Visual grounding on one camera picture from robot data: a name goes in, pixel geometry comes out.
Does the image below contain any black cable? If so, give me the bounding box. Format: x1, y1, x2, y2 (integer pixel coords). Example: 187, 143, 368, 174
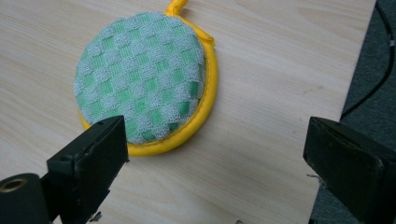
339, 2, 396, 121

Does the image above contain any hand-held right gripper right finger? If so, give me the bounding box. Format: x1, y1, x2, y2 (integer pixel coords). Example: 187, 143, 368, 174
303, 116, 396, 224

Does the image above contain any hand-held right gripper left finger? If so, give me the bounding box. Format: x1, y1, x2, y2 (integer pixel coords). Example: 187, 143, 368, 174
40, 115, 131, 224

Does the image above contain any round green checkered scrubbing pad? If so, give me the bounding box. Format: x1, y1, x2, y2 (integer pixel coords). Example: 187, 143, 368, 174
72, 0, 219, 158

